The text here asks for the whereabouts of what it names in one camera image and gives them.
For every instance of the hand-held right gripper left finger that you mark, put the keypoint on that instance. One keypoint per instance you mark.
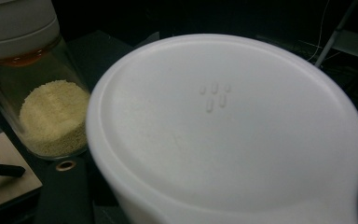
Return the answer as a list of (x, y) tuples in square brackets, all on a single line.
[(63, 193)]

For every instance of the glass jar with spouted lid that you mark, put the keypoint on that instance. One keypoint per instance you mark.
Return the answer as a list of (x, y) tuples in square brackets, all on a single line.
[(230, 140)]

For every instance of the white-legged desk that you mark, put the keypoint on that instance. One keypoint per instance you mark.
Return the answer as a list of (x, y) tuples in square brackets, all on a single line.
[(335, 34)]

